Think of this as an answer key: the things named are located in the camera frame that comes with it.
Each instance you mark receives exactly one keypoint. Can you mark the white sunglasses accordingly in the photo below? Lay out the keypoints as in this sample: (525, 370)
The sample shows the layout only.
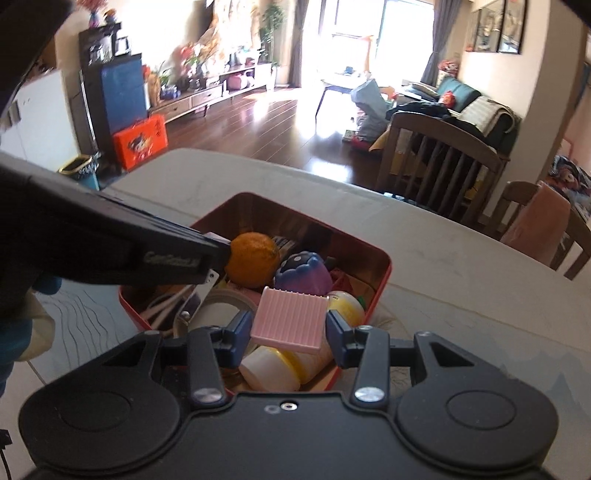
(161, 305)

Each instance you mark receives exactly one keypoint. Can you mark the long wooden tv cabinet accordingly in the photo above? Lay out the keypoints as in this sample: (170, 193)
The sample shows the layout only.
(198, 99)

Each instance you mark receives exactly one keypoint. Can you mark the pale blue bag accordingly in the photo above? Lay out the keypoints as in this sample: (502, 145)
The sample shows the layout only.
(371, 104)

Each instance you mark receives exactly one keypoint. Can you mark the plush doll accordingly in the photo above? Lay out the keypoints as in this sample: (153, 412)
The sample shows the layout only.
(448, 66)

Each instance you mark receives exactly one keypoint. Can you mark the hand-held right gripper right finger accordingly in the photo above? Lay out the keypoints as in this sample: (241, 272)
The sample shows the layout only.
(340, 339)

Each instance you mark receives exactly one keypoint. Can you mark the pink ribbed case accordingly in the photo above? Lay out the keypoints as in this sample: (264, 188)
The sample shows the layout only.
(291, 318)

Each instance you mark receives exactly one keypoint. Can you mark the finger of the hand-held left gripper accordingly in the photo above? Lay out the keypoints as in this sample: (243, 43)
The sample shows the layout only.
(207, 240)

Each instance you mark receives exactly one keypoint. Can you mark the wooden slatted chair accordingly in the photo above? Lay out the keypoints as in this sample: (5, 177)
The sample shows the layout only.
(443, 131)

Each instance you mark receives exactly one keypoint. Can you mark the small green object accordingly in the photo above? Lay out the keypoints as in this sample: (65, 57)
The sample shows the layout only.
(361, 303)

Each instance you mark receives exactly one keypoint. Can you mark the bed with colourful bedding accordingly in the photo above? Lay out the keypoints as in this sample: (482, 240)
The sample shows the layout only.
(570, 177)

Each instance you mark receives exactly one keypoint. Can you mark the white cabinet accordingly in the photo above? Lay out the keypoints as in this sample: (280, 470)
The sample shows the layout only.
(44, 120)

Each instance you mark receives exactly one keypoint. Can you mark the clear tape roll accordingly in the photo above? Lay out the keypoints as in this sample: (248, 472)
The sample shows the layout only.
(217, 300)

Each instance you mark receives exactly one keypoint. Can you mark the person's left hand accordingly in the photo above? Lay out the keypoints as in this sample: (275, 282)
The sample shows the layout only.
(27, 327)

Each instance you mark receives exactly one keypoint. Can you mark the gold-rimmed trash bin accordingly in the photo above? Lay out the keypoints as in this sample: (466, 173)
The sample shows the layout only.
(81, 173)

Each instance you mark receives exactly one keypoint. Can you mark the wooden chair with cloth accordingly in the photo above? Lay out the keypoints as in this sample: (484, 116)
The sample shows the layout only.
(579, 235)

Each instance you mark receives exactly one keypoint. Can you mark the white sofa blanket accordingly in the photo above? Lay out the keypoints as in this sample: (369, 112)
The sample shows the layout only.
(480, 115)

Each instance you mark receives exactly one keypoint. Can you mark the pink cloth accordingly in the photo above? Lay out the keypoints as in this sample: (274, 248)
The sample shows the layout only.
(535, 221)

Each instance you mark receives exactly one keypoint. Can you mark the mountain print table mat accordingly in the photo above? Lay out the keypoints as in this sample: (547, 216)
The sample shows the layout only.
(92, 321)

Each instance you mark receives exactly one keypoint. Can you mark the floral cloth over television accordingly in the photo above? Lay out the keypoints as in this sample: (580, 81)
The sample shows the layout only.
(228, 23)

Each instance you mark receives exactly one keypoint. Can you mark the tall green plant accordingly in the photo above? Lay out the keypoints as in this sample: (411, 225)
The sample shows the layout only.
(271, 27)

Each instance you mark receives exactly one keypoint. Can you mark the black jacket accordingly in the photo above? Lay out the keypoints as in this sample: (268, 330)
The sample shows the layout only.
(425, 110)

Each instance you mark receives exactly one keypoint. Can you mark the red cushion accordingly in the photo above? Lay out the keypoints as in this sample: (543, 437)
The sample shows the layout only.
(448, 98)

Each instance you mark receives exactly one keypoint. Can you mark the red metal tin box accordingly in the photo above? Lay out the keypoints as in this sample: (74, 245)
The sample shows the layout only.
(360, 249)

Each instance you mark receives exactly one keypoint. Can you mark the orange fruit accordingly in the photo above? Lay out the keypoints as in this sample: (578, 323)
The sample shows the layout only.
(251, 261)

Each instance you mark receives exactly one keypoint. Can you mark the black cabinet with blue panel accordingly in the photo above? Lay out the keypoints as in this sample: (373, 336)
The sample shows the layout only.
(120, 87)

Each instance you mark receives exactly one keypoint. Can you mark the wooden coffee table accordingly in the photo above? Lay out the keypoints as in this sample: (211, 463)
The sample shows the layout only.
(341, 83)

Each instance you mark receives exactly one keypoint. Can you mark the vase with pink flowers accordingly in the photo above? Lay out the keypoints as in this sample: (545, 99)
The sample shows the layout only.
(92, 11)

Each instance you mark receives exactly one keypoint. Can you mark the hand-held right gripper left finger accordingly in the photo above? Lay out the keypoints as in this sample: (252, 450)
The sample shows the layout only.
(240, 334)

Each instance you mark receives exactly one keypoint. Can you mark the purple squishy toy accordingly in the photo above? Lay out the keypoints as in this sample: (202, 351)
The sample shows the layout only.
(302, 272)

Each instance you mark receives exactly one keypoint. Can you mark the yellow plastic bottle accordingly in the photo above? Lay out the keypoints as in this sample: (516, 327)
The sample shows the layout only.
(272, 369)

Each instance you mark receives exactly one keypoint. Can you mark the grey curtain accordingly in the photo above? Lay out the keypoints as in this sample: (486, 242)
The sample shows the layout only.
(441, 41)
(301, 41)

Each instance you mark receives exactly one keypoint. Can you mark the framed wall picture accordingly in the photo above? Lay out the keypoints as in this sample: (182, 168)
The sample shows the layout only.
(489, 25)
(513, 25)

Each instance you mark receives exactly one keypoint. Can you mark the orange gift box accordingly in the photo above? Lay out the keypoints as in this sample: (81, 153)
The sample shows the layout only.
(141, 143)

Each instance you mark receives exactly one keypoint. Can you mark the dark green sofa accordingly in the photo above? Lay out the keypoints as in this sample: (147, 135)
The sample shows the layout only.
(461, 90)

